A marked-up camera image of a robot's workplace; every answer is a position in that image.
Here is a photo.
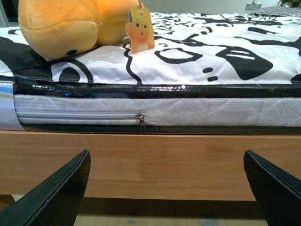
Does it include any orange plush toy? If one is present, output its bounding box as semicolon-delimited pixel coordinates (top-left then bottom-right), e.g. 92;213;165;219
18;0;144;60

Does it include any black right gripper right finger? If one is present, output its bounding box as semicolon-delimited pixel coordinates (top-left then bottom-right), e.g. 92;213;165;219
243;150;301;226

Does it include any green potted plant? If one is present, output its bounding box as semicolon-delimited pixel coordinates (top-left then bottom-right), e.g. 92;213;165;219
277;0;301;8

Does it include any wooden bed frame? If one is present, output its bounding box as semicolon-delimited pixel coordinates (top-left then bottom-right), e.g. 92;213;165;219
0;130;301;201

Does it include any plastic wrapped white mattress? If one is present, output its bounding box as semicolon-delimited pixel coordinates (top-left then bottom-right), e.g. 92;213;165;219
0;76;301;135

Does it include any cartoon paper hang tag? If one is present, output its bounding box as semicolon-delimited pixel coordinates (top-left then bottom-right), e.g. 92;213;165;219
126;8;155;54

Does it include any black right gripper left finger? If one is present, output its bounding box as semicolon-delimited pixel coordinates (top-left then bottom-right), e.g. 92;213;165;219
0;150;91;226

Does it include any grey striped pillow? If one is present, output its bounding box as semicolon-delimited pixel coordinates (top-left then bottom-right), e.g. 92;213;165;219
249;6;301;17

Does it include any black white patterned bedsheet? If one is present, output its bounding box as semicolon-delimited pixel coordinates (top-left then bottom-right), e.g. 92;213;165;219
0;13;301;85

